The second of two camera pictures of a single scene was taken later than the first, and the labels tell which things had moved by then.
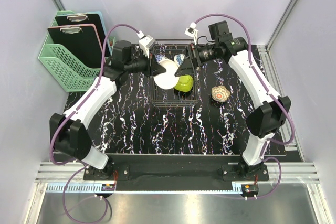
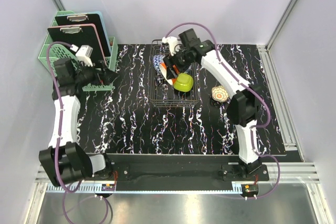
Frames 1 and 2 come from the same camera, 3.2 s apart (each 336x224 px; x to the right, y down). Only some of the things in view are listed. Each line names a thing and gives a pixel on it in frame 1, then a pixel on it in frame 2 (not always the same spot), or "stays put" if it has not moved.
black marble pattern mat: [125, 124] stays put
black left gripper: [156, 68] → [104, 76]
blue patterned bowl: [159, 57] stays put
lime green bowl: [185, 83] stays put
